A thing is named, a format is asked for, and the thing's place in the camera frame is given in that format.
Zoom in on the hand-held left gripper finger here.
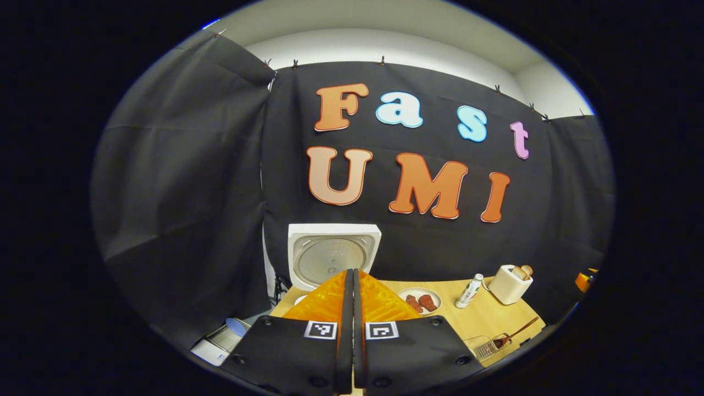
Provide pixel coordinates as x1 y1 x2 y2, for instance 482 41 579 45
220 268 354 395
353 268 485 395

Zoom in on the white rice cooker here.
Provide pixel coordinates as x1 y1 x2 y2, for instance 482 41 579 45
287 223 382 306

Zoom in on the brown wooden spoon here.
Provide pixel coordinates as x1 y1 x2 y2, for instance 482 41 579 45
492 317 541 350

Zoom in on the wire mesh chopstick holder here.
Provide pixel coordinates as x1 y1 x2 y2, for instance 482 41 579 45
474 333 513 362

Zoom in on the white toaster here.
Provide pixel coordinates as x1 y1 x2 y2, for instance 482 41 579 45
488 265 534 306

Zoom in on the white round plate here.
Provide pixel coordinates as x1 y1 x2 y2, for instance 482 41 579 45
397 287 442 316

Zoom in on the white drink bottle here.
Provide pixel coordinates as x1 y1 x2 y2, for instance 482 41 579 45
455 273 485 309

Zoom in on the white and blue box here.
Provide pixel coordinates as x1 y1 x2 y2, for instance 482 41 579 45
190 317 251 367

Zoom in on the black backdrop cloth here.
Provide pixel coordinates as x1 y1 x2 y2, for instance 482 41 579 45
91 30 615 353

